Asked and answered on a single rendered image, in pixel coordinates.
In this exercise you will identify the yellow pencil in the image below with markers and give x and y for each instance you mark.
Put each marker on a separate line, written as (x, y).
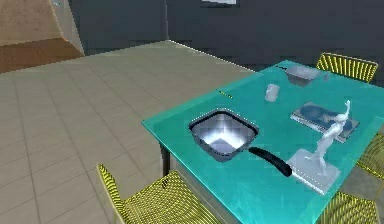
(225, 93)

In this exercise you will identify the white cup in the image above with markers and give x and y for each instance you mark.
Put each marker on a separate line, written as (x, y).
(272, 92)

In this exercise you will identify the teal glass table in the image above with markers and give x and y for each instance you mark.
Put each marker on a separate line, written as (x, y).
(253, 186)

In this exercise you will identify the grey bowl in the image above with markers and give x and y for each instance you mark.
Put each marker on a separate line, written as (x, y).
(301, 74)

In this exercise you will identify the blue grey book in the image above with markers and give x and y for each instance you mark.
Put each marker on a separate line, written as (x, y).
(316, 115)

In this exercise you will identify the white figure statue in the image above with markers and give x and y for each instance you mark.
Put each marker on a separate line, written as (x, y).
(320, 156)

